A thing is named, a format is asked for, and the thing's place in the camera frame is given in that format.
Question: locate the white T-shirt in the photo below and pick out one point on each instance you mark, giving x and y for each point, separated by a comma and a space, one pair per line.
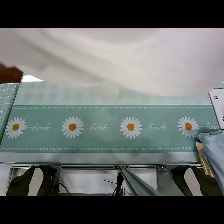
133, 56

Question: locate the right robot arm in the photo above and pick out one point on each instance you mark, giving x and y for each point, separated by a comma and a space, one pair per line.
203, 186

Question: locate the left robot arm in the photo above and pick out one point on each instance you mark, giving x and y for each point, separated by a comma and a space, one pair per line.
23, 185

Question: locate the light blue garment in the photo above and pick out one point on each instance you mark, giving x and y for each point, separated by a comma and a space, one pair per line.
215, 153

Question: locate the silver frame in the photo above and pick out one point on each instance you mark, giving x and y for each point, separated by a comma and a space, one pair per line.
138, 186

